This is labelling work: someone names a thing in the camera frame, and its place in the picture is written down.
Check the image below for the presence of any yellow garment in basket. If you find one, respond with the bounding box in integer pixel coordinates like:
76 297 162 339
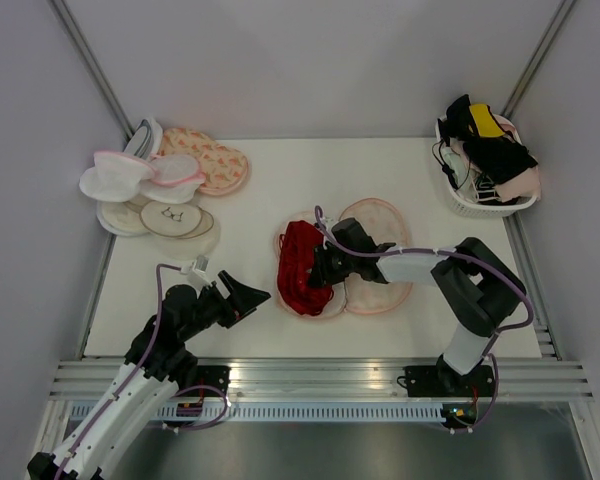
469 103 505 138

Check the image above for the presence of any black bra in basket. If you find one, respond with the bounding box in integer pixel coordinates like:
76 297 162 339
438 94 538 185

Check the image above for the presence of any white blue-trimmed mesh bag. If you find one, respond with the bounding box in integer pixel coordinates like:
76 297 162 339
123 117 163 160

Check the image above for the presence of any aluminium mounting rail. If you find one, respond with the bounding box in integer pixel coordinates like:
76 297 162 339
50 358 593 402

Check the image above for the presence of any peach floral mesh laundry bag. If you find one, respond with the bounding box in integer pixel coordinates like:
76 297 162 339
270 198 414 318

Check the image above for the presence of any white plastic laundry basket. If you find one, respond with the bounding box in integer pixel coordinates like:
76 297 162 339
431 112 539 218

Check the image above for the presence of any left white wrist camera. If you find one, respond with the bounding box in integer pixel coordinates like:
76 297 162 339
180 255 211 290

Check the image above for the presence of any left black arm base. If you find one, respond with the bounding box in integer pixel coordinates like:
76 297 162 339
190 365 231 398

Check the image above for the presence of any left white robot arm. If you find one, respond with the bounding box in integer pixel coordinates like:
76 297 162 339
27 271 271 479

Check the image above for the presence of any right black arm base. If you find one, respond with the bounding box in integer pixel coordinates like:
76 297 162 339
403 365 453 398

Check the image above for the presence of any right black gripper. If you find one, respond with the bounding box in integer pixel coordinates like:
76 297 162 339
307 241 357 287

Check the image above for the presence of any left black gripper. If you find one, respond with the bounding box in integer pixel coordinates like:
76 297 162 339
180 270 270 341

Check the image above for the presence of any red bra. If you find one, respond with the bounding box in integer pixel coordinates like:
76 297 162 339
276 220 334 317

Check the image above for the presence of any purple cable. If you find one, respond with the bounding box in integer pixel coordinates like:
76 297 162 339
313 204 535 436
52 254 231 480

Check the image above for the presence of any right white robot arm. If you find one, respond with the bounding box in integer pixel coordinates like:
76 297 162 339
309 208 534 395

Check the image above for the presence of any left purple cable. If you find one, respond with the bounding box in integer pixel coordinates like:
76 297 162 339
52 254 231 480

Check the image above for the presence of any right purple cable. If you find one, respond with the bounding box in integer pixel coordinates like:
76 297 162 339
313 204 535 436

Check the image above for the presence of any white slotted cable duct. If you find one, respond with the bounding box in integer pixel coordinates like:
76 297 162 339
151 401 475 425

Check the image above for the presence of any cream round mesh bag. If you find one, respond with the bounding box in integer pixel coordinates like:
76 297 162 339
96 202 149 237

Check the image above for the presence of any pink bra in basket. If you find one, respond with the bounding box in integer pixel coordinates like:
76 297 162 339
486 167 541 203

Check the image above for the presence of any white pink-trimmed mesh bag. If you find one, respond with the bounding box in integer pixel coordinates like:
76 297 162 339
79 150 157 202

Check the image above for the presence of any beige bag with bra print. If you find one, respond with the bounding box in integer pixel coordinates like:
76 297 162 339
139 201 214 238

